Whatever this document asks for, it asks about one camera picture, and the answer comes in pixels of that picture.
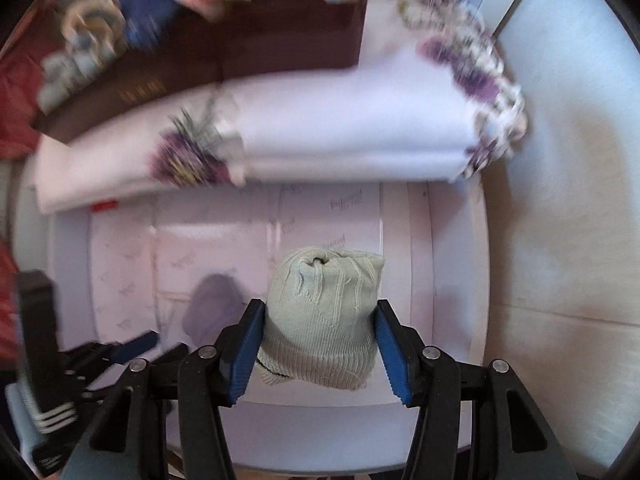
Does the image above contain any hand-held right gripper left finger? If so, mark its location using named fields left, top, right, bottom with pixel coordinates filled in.
left=65, top=299, right=267, bottom=480

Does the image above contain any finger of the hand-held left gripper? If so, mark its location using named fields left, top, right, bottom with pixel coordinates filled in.
left=147, top=341, right=191, bottom=368
left=80, top=329, right=162, bottom=376

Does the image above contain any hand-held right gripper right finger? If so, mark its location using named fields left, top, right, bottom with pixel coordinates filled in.
left=375, top=299, right=578, bottom=480

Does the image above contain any grey-green knit sock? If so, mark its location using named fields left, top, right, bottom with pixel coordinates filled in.
left=254, top=246, right=387, bottom=392

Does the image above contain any red blanket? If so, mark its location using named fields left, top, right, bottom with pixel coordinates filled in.
left=0, top=52, right=48, bottom=361

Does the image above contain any white floral folded cloth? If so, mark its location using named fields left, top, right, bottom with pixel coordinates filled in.
left=34, top=0, right=528, bottom=216

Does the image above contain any pale grey cloth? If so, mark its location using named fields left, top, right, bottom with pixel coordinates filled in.
left=39, top=35, right=118, bottom=111

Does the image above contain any dark brown box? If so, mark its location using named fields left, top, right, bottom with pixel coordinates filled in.
left=34, top=0, right=372, bottom=137

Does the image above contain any beige striped cloth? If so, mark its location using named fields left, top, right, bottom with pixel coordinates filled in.
left=61, top=0, right=127, bottom=43

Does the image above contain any blue cloth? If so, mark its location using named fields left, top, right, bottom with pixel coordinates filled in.
left=111, top=0, right=182, bottom=52

